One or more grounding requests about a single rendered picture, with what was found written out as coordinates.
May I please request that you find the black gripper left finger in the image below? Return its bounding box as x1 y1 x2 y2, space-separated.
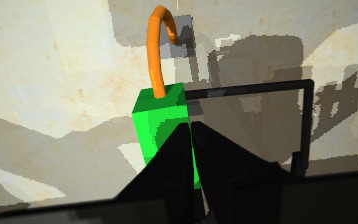
0 122 194 224

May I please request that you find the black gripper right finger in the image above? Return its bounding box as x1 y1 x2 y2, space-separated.
191 121 358 224

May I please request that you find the black cord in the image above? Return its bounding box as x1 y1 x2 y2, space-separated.
185 79 315 170

